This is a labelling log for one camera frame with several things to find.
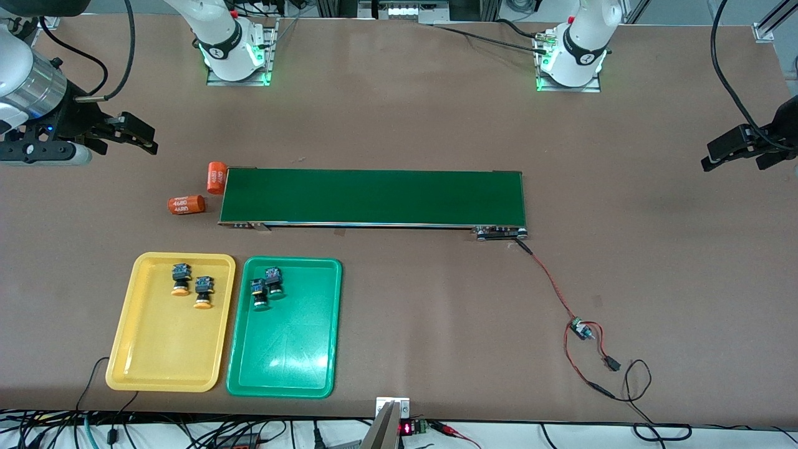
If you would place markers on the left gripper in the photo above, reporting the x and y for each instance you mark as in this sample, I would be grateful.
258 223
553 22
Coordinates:
784 126

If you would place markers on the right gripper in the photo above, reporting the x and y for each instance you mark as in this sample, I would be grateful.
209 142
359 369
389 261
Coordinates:
75 116

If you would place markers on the orange cylinder white print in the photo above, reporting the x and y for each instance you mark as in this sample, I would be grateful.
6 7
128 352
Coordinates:
186 204
216 178

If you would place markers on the yellow push button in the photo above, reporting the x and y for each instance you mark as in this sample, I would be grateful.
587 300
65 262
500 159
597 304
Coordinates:
203 288
181 274

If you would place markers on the green push button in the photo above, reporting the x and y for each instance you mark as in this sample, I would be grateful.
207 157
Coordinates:
260 293
274 279

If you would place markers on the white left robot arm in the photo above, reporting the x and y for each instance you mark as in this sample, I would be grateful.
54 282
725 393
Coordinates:
583 43

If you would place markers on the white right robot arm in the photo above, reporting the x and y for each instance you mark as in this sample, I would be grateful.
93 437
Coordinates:
227 37

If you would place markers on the yellow plastic tray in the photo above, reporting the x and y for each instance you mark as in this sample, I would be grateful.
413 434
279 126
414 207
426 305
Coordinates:
156 349

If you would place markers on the green conveyor belt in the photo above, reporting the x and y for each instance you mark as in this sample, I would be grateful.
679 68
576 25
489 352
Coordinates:
502 193

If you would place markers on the small green circuit board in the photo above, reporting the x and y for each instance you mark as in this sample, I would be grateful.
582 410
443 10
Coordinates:
580 328

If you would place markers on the green plastic tray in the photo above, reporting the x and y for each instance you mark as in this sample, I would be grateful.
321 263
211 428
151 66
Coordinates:
287 349

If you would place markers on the white light bar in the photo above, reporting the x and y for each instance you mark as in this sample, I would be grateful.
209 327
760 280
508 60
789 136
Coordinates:
405 9

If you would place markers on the black power plug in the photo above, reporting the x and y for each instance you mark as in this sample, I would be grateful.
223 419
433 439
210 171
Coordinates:
318 436

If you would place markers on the silver mounting plate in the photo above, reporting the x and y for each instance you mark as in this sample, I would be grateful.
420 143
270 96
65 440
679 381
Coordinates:
393 404

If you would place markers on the grey metal beam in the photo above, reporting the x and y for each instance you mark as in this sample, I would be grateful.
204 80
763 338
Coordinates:
380 433

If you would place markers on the red clip lead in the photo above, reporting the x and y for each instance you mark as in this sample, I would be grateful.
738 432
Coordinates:
450 429

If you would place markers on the red LED display module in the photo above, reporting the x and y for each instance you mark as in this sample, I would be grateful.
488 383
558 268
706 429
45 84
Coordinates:
406 428

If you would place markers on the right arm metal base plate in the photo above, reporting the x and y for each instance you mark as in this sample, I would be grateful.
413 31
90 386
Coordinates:
237 83

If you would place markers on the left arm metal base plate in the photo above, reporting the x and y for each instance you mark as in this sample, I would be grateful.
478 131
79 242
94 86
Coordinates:
561 89

